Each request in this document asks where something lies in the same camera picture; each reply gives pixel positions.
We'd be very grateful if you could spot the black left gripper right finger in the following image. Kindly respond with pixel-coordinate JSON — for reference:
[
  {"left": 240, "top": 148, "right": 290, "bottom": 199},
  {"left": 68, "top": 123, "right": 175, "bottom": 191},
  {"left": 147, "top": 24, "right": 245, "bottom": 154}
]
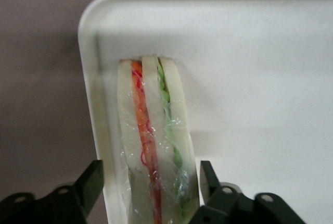
[{"left": 187, "top": 160, "right": 306, "bottom": 224}]

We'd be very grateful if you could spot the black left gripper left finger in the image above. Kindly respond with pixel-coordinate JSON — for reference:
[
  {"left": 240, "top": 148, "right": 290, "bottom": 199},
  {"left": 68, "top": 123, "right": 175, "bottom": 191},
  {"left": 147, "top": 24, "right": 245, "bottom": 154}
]
[{"left": 0, "top": 159, "right": 105, "bottom": 224}]

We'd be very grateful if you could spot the triangle sandwich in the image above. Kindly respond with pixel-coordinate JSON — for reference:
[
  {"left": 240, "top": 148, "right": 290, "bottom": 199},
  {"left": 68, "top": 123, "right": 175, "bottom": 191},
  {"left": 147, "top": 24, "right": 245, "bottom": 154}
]
[{"left": 116, "top": 55, "right": 201, "bottom": 224}]

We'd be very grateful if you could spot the cream plastic tray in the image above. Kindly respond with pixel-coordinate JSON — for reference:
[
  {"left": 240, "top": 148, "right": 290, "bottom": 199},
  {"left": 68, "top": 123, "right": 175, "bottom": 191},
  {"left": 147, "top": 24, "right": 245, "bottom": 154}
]
[{"left": 77, "top": 0, "right": 333, "bottom": 224}]

